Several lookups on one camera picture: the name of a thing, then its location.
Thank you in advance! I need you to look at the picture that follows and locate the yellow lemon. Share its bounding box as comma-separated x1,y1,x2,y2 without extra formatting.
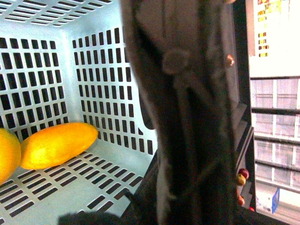
0,128,21,185

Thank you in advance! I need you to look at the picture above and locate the brown basket handle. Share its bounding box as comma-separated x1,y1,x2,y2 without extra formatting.
119,0,237,225

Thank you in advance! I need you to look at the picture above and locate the yellow mango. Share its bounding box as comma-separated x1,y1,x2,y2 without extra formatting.
20,122,98,170

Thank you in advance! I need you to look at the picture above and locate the black display shelf frame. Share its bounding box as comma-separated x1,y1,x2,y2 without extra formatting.
225,0,255,210

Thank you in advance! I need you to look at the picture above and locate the light blue plastic basket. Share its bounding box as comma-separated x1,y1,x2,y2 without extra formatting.
0,0,157,225

